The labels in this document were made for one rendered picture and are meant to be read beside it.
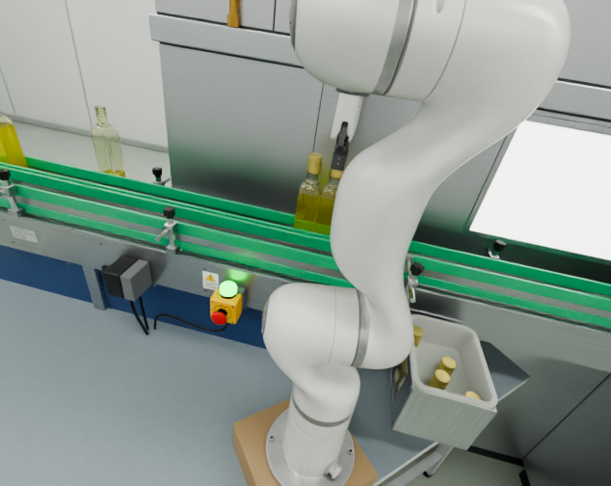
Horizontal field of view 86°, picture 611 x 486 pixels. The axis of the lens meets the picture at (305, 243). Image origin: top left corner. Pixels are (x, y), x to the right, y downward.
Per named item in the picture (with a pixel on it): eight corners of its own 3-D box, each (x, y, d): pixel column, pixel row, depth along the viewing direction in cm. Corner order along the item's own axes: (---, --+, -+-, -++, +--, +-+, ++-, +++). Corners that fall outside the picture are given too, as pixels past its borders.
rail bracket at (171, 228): (183, 252, 87) (179, 207, 80) (168, 268, 81) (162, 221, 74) (169, 249, 87) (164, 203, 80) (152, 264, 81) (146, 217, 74)
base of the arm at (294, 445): (372, 458, 70) (395, 406, 61) (304, 526, 59) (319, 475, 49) (314, 391, 82) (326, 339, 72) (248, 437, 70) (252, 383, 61)
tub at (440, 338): (462, 350, 88) (475, 327, 83) (483, 432, 69) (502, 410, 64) (397, 334, 90) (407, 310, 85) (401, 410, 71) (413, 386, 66)
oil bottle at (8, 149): (34, 182, 106) (3, 89, 91) (18, 189, 102) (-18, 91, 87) (18, 178, 107) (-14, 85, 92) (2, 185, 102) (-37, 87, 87)
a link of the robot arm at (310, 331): (358, 430, 56) (397, 330, 44) (251, 419, 55) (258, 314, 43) (352, 370, 66) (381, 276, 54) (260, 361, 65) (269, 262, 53)
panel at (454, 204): (611, 260, 94) (704, 143, 76) (618, 267, 91) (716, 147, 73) (307, 196, 103) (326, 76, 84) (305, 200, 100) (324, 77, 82)
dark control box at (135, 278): (152, 284, 93) (149, 260, 88) (135, 303, 86) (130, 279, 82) (126, 278, 94) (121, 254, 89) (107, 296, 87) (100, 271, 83)
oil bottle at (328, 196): (332, 250, 97) (346, 183, 85) (329, 260, 92) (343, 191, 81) (312, 246, 98) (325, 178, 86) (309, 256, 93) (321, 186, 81)
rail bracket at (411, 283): (405, 280, 89) (420, 242, 82) (410, 324, 74) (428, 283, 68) (394, 278, 89) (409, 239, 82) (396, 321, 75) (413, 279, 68)
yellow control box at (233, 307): (245, 308, 90) (246, 287, 86) (234, 327, 84) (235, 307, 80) (221, 302, 91) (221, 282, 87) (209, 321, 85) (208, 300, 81)
